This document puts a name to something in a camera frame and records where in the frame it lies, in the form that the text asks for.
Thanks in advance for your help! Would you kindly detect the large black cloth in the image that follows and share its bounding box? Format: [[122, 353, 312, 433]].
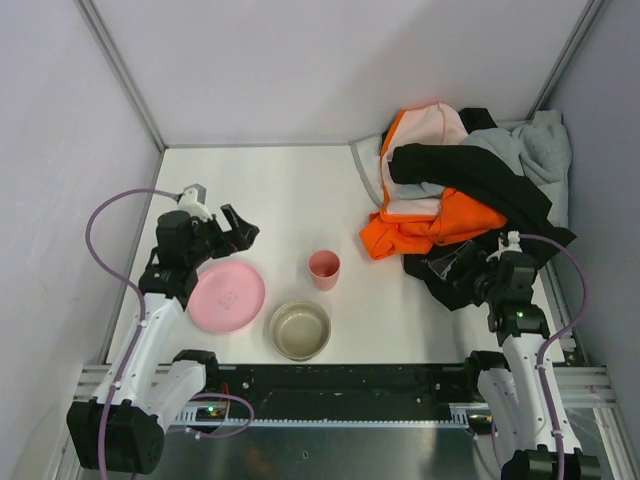
[[389, 107, 577, 314]]

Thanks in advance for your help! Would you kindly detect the white grey-trim cloth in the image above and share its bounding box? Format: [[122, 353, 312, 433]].
[[350, 134, 384, 207]]

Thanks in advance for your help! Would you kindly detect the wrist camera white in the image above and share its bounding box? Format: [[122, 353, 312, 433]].
[[177, 184, 214, 222], [486, 230, 522, 262]]

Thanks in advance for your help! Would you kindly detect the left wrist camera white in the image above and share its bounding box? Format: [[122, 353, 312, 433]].
[[177, 184, 214, 222]]

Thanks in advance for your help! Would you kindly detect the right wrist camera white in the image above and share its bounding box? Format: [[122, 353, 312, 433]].
[[486, 230, 522, 262]]

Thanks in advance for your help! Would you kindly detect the pink orange cloth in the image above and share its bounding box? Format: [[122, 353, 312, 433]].
[[380, 103, 468, 221]]

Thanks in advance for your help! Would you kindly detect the pink cup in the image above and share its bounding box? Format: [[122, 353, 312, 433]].
[[308, 250, 341, 291]]

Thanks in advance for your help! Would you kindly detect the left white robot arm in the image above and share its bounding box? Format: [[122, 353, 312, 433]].
[[66, 204, 259, 477]]

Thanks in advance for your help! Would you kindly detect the pink plate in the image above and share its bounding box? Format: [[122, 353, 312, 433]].
[[188, 261, 266, 334]]

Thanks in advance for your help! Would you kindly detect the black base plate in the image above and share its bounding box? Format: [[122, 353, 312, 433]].
[[204, 364, 483, 422]]

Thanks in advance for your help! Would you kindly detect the beige bowl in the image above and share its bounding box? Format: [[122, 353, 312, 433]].
[[268, 300, 331, 362]]

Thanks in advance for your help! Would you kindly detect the grey cable duct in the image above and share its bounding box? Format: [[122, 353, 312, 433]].
[[169, 403, 494, 429]]

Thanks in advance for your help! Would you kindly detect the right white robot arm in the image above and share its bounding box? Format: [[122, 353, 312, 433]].
[[428, 231, 602, 479]]

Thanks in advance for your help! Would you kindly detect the grey cloth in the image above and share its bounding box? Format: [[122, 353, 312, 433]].
[[389, 111, 572, 228]]

